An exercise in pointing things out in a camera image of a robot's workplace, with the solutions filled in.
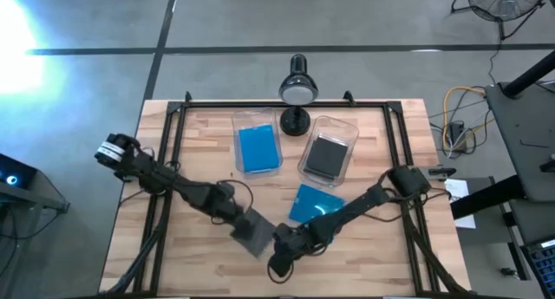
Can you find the blue jewel case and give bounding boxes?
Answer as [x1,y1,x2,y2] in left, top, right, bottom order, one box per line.
[238,124,281,173]
[288,184,347,225]

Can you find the white paper sheet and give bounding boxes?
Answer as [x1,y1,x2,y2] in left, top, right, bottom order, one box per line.
[444,179,477,230]

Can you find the black pole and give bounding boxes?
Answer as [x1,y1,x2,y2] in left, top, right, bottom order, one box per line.
[502,50,555,97]

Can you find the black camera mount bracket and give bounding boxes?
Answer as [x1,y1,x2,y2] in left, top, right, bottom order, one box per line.
[427,166,457,179]

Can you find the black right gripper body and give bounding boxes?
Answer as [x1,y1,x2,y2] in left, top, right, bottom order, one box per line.
[272,222,308,256]

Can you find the clear plastic bin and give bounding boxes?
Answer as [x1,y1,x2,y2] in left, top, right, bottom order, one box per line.
[232,107,285,179]
[297,114,361,188]

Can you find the yellow cable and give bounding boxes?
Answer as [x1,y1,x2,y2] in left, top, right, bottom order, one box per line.
[441,85,495,153]

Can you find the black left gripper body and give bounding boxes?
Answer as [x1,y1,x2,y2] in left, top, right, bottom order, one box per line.
[222,198,252,231]

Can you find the grey side table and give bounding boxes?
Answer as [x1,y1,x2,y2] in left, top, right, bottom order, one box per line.
[484,81,555,204]

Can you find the black table frame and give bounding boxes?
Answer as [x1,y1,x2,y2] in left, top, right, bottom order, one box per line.
[103,90,472,299]

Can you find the black floor fan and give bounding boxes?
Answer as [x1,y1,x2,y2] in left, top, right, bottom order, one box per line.
[450,0,550,41]

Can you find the black power adapter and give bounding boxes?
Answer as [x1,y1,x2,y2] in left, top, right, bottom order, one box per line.
[448,120,468,152]

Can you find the black desk lamp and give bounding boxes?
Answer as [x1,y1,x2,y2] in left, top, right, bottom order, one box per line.
[277,54,320,138]

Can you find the dark computer with blue light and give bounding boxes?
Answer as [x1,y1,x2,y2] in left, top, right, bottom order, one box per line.
[0,153,70,214]

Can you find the blue storage crate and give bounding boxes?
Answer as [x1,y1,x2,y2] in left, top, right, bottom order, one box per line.
[522,239,555,288]

